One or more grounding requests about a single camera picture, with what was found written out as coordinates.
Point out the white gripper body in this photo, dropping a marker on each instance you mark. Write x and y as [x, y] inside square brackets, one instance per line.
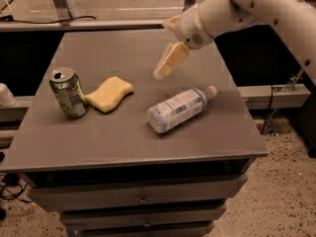
[190, 29]

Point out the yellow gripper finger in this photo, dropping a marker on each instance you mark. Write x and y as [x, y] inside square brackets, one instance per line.
[171, 23]
[174, 55]

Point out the yellow sponge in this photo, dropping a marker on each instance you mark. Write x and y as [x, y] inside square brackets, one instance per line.
[109, 94]

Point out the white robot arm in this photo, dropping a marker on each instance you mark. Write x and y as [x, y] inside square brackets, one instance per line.
[294, 21]

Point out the green soda can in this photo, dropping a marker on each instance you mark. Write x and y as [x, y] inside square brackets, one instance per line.
[66, 87]

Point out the clear plastic water bottle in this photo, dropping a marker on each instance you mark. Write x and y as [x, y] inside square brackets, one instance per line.
[178, 109]

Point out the grey drawer cabinet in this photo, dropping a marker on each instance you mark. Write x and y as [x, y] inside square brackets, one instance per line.
[95, 169]

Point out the top drawer knob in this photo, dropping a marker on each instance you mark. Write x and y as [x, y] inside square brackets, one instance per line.
[143, 201]

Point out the drawer knob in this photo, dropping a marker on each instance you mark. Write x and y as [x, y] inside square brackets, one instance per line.
[147, 224]
[143, 201]

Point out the white paper cup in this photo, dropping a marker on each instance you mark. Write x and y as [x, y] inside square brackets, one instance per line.
[7, 99]

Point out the metal frame rail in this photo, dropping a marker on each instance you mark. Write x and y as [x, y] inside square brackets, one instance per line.
[81, 25]

